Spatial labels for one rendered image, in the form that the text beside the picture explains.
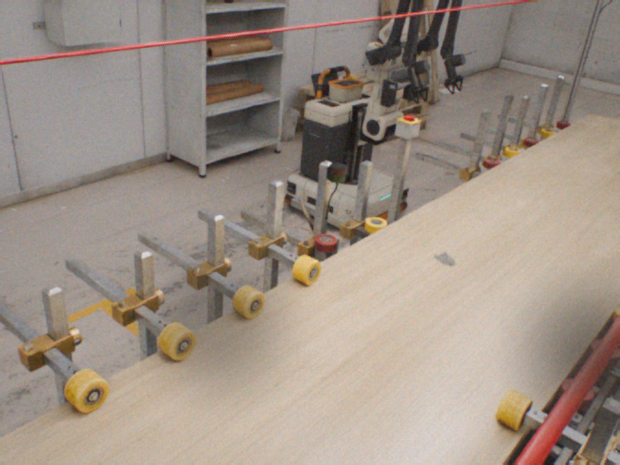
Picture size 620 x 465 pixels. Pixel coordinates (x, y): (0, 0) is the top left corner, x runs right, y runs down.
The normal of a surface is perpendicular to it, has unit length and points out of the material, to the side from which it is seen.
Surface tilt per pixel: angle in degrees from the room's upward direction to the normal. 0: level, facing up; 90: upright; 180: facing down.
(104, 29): 90
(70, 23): 90
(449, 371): 0
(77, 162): 90
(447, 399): 0
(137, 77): 90
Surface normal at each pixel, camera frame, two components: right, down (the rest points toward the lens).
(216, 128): 0.76, 0.36
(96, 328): 0.08, -0.88
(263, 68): -0.65, 0.32
